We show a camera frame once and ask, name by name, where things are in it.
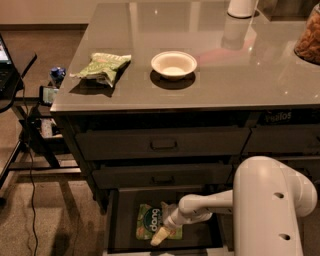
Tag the middle left drawer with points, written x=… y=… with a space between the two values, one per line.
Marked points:
x=162 y=175

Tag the light green snack bag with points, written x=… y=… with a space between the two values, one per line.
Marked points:
x=103 y=68

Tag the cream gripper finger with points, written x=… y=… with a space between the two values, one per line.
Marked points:
x=161 y=234
x=168 y=209

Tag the white cylindrical container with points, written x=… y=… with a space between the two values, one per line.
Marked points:
x=242 y=8

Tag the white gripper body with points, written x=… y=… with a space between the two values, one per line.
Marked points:
x=171 y=221

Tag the smartphone with lit screen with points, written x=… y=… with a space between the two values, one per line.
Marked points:
x=47 y=95

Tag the dark grey drawer cabinet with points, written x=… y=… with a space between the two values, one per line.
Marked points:
x=244 y=68

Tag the green dang rice chip bag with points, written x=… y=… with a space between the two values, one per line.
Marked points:
x=149 y=220

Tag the dark peatos snack bag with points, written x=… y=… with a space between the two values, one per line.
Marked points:
x=290 y=117

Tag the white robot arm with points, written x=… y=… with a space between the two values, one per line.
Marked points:
x=266 y=200

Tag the clear jar of snacks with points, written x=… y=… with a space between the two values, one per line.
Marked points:
x=308 y=45

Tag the top right drawer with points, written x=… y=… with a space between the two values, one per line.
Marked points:
x=283 y=140

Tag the top left drawer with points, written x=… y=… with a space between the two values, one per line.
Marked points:
x=161 y=143

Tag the black laptop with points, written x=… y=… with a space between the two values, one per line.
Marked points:
x=9 y=75

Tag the white paper bowl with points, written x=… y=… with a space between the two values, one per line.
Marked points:
x=173 y=65

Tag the middle right drawer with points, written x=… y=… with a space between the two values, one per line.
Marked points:
x=307 y=165

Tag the open bottom left drawer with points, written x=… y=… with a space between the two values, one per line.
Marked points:
x=211 y=238

